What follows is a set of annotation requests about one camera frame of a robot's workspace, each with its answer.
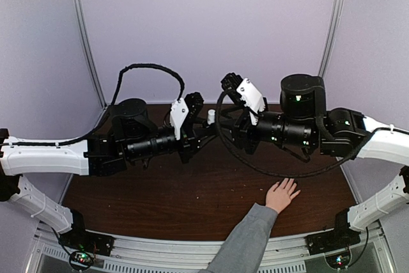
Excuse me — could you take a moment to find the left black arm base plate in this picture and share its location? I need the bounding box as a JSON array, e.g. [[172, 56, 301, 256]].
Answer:
[[59, 231, 114, 256]]

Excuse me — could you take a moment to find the left aluminium corner post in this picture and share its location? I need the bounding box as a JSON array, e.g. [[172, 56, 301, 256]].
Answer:
[[73, 0, 107, 108]]

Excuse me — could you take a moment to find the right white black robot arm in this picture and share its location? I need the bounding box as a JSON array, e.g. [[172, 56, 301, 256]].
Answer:
[[215, 73, 408, 249]]

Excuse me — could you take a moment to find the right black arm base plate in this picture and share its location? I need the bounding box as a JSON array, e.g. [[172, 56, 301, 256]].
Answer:
[[305, 230, 360, 255]]

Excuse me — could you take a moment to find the aluminium corner post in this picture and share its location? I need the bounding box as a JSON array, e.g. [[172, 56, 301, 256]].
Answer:
[[318, 0, 344, 78], [73, 0, 107, 108]]

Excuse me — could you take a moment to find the right black camera cable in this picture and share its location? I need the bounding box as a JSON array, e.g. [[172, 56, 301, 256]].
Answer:
[[215, 90, 389, 180]]

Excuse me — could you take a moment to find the black camera cable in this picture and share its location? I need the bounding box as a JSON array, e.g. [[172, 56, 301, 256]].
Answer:
[[54, 63, 187, 148], [215, 90, 389, 180]]

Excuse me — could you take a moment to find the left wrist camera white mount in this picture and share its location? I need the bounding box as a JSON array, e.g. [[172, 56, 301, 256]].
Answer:
[[169, 91, 204, 141]]

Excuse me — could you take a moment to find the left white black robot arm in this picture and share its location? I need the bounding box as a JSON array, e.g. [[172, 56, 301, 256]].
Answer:
[[1, 93, 215, 250]]

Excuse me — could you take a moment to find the right aluminium corner post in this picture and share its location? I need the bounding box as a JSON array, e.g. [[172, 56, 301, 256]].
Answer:
[[318, 0, 344, 78]]

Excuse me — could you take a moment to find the right round controller board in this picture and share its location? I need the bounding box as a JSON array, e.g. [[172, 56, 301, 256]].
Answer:
[[327, 253, 351, 269]]

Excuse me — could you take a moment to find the person's bare hand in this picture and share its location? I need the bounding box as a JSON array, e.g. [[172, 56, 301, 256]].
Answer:
[[265, 178, 300, 214]]

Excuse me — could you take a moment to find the white cap with black brush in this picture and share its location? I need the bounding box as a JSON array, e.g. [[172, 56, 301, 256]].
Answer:
[[207, 109, 216, 125]]

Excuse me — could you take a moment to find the left round controller board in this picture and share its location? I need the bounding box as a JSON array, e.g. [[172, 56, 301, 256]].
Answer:
[[68, 251, 94, 270]]

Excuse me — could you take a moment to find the aluminium front frame rail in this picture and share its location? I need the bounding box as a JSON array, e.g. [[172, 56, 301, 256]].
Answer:
[[25, 222, 397, 272]]

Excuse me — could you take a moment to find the round controller board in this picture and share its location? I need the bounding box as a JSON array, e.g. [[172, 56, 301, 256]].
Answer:
[[327, 253, 351, 269], [68, 251, 94, 270]]

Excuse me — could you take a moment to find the left black camera cable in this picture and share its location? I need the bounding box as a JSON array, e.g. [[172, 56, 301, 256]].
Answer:
[[54, 63, 187, 148]]

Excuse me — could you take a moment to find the grey sleeved forearm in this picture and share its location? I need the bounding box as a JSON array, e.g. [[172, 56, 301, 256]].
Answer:
[[200, 203, 278, 272]]

